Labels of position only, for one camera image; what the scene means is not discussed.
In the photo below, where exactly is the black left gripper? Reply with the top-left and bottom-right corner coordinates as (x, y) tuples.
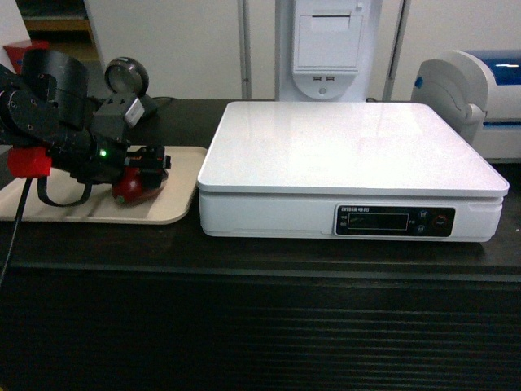
(45, 125), (171, 191)

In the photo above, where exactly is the dark red mango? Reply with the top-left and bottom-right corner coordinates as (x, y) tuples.
(112, 167), (167, 205)

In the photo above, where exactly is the white electronic scale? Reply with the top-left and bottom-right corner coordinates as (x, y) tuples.
(198, 102), (509, 242)

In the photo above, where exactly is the black checkout counter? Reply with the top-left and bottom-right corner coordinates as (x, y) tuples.
(0, 98), (521, 391)

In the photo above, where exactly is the beige plastic tray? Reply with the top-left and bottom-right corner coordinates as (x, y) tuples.
(1, 147), (207, 225)

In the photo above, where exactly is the black barcode scanner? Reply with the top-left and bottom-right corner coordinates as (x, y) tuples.
(104, 57), (158, 122)

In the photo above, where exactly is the red fire extinguisher box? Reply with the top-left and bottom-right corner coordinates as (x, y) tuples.
(3, 40), (49, 74)

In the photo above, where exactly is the white POS terminal stand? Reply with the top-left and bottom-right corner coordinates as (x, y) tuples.
(275, 0), (383, 102)

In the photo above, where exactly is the white blue label printer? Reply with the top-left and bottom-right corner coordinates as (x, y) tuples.
(411, 49), (520, 163)

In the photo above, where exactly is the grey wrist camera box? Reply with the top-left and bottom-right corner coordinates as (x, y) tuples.
(90, 93), (145, 142)

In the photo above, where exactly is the black cable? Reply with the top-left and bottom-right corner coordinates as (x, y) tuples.
(0, 177), (33, 286)

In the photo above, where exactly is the red cable clamp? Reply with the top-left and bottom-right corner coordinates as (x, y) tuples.
(7, 147), (52, 178)

